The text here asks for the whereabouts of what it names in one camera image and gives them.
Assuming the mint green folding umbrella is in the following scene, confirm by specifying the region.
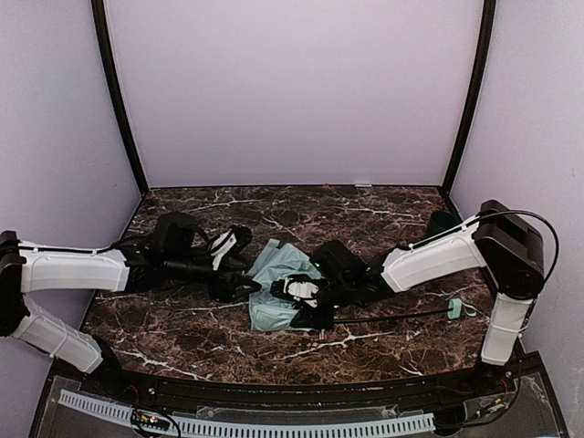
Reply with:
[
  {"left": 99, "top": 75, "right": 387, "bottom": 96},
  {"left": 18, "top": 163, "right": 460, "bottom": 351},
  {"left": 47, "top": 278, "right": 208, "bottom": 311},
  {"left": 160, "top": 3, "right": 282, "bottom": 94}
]
[{"left": 248, "top": 239, "right": 462, "bottom": 332}]

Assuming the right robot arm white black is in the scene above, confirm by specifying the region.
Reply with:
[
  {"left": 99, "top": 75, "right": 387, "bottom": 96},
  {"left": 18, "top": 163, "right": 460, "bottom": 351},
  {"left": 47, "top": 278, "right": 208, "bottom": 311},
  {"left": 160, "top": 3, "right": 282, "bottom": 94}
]
[{"left": 310, "top": 200, "right": 555, "bottom": 366}]

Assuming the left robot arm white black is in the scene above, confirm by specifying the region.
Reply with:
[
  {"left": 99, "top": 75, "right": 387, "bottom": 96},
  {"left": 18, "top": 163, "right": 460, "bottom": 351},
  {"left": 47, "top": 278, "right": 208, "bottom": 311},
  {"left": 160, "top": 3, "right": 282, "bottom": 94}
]
[{"left": 1, "top": 212, "right": 261, "bottom": 375}]

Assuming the dark green cup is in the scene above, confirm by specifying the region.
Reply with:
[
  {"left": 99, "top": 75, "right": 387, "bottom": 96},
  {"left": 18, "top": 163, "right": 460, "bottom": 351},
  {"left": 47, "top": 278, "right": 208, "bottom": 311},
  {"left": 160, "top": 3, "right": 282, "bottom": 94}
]
[{"left": 425, "top": 211, "right": 460, "bottom": 237}]

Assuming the small green circuit board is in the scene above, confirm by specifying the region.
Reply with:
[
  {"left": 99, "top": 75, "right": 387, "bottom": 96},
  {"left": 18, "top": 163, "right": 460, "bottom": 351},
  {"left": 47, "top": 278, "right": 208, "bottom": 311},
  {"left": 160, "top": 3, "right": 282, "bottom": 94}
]
[{"left": 130, "top": 410, "right": 172, "bottom": 433}]

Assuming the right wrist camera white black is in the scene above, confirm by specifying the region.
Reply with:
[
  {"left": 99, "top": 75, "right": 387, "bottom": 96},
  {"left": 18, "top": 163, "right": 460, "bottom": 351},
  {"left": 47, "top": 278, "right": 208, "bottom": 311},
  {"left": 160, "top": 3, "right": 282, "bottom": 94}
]
[{"left": 270, "top": 274, "right": 322, "bottom": 308}]

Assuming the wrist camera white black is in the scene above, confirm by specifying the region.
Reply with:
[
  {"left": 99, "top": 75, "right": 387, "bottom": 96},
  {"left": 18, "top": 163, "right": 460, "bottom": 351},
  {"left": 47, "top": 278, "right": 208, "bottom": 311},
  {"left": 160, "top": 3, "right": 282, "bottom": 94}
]
[
  {"left": 208, "top": 225, "right": 253, "bottom": 271},
  {"left": 270, "top": 274, "right": 322, "bottom": 308}
]

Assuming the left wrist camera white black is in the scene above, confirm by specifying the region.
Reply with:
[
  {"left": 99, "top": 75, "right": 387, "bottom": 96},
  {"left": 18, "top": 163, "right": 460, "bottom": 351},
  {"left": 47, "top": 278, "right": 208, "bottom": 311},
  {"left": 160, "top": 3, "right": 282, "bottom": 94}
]
[{"left": 208, "top": 225, "right": 253, "bottom": 271}]

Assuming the grey slotted cable duct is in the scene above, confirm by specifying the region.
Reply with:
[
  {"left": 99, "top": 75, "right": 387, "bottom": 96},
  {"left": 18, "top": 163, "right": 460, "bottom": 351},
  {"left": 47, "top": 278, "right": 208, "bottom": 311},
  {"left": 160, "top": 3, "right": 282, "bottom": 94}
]
[{"left": 57, "top": 390, "right": 436, "bottom": 437}]

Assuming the black front frame rail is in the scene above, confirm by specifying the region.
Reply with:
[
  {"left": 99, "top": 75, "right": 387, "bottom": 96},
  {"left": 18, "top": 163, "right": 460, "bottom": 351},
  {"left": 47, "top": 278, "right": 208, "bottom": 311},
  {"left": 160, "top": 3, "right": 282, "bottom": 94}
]
[{"left": 49, "top": 353, "right": 548, "bottom": 414}]

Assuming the left black corner post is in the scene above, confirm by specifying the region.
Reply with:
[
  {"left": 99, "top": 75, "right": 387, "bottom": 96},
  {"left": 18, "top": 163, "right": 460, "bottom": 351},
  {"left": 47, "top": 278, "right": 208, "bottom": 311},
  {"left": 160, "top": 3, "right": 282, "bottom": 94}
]
[{"left": 90, "top": 0, "right": 150, "bottom": 197}]

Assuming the black corner post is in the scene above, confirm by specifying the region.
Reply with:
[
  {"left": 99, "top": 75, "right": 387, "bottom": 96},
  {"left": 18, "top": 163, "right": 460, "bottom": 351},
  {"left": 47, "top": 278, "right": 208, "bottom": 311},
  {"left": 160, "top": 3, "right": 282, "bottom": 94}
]
[
  {"left": 441, "top": 0, "right": 497, "bottom": 197},
  {"left": 90, "top": 0, "right": 150, "bottom": 197}
]

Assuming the right black corner post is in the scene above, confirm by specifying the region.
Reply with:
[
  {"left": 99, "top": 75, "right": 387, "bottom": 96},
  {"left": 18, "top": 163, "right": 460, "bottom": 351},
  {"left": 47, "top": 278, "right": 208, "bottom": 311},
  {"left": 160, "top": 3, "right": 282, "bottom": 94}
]
[{"left": 441, "top": 0, "right": 497, "bottom": 197}]

